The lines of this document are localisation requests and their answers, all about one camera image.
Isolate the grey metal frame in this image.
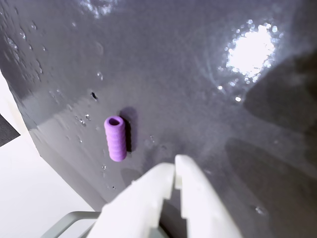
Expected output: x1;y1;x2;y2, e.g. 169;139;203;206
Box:
40;211;101;238

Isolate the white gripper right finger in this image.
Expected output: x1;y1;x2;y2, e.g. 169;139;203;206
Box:
174;154;242;238

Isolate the glossy black mat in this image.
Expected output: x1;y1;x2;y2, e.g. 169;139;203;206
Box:
0;0;317;238

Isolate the purple ribbed pen grip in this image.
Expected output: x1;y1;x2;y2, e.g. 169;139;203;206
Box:
104;115;128;163

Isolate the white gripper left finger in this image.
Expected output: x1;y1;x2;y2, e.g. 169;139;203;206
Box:
86;163;175;238

